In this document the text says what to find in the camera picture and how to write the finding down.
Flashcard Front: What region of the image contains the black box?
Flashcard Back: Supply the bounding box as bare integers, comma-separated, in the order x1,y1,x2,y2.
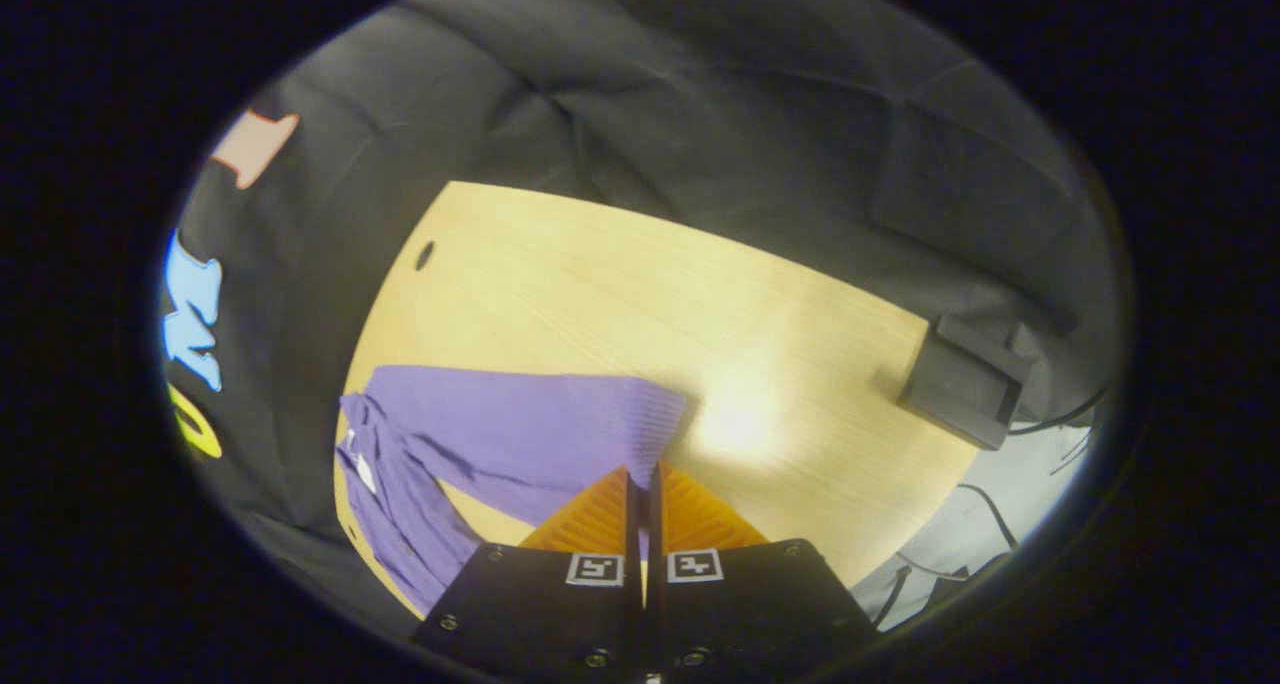
898,313,1038,452

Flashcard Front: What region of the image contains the black backdrop cloth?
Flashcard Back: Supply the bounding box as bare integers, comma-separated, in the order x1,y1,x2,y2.
160,0,1126,645

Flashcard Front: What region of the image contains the black cable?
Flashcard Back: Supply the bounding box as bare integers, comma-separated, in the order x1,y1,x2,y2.
958,482,1021,553
870,562,913,630
1008,384,1109,437

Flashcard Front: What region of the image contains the purple knit shirt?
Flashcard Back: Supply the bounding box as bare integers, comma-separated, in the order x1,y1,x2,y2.
335,364,691,617

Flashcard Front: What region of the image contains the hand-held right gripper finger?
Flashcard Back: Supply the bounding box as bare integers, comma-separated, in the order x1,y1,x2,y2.
410,466,646,677
645,461,883,677

